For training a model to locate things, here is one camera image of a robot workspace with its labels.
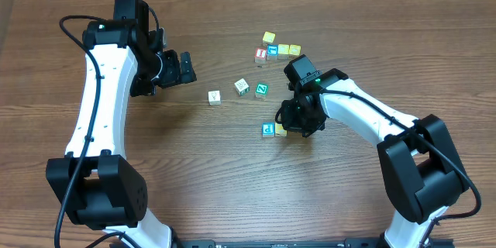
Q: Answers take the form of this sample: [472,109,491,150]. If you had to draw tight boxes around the plain white wooden block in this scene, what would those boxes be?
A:
[208,91,222,105]

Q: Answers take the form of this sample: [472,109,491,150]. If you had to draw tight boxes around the blue P block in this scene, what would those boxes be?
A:
[262,122,275,137]

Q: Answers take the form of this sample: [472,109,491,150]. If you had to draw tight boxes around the green Z block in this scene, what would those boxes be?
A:
[255,83,269,99]

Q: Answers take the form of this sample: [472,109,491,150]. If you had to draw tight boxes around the white patterned block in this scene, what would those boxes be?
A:
[234,78,250,96]

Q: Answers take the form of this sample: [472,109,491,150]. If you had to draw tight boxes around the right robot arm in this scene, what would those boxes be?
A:
[275,55,473,247]

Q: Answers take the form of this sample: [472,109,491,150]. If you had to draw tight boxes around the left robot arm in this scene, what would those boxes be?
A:
[46,0,196,247]

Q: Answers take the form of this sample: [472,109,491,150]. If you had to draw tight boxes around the yellow block right row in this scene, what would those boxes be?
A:
[288,44,301,59]

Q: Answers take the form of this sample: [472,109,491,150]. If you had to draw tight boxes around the yellow block row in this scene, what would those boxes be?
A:
[288,44,301,59]
[277,44,290,60]

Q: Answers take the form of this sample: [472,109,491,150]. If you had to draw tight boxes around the yellow block middle row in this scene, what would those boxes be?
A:
[277,44,290,60]

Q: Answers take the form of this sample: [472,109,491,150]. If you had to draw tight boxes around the blue letter block in row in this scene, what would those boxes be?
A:
[267,44,278,60]

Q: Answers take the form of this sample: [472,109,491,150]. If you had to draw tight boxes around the red letter block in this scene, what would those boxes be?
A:
[254,48,267,64]

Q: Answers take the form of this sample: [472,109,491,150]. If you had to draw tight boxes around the yellow block top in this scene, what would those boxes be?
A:
[262,31,276,47]

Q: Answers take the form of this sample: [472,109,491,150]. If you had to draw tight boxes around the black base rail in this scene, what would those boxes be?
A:
[170,238,456,248]

